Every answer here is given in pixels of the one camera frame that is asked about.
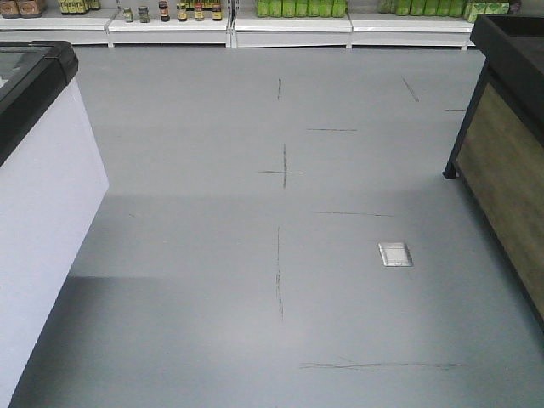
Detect black wooden produce stand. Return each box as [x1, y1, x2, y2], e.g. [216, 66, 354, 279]
[443, 14, 543, 322]

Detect white supermarket shelf unit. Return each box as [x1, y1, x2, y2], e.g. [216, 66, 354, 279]
[0, 0, 523, 49]

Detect white chest freezer black lid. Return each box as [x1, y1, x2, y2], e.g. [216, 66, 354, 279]
[1, 41, 109, 406]

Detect metal floor socket plate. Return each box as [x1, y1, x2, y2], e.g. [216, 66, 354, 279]
[378, 242, 413, 267]

